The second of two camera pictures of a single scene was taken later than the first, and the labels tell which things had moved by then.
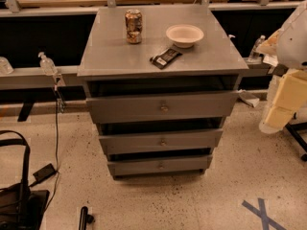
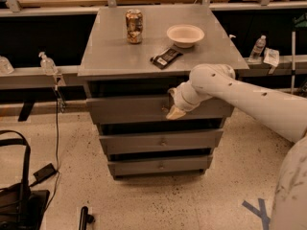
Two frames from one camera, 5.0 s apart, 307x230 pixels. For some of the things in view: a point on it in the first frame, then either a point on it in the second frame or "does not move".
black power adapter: x=44 y=172 does not move
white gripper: x=294 y=47 to x=178 y=100
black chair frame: x=21 y=208 does not move
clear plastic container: x=5 y=66 does not move
